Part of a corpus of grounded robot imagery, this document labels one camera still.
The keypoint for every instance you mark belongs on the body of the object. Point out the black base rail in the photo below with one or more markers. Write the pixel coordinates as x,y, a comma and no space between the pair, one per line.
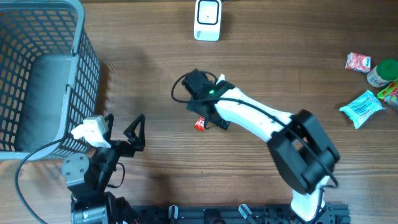
266,214

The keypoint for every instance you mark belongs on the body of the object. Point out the white barcode scanner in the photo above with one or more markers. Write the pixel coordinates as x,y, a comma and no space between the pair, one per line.
207,20

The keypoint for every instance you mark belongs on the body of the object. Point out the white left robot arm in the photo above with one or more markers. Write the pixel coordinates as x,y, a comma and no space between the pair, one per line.
88,177

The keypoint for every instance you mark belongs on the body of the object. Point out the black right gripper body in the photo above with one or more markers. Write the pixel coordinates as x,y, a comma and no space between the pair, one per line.
194,106

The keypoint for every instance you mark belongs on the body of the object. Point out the mint wet wipes pack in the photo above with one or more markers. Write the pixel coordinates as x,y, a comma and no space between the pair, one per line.
362,108

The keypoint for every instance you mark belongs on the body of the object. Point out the Haribo gummy bag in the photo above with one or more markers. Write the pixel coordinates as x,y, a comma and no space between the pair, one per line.
389,95

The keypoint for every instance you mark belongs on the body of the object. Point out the grey plastic basket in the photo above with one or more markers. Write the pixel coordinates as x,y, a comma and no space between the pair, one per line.
49,78

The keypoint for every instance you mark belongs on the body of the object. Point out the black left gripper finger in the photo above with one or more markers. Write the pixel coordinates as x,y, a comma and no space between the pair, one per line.
135,133
109,118

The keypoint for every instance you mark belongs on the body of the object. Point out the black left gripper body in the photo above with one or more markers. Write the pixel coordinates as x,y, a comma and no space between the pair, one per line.
123,154

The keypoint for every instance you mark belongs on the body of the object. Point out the red white small carton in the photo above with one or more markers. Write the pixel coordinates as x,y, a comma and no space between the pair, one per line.
358,62

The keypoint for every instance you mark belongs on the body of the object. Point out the red Nescafe sachet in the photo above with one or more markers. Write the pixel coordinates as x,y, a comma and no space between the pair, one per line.
200,124

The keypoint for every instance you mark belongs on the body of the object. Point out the green lid jar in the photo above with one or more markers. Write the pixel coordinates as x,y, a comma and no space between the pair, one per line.
383,73

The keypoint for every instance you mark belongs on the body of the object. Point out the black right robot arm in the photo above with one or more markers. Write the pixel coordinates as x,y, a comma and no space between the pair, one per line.
303,153

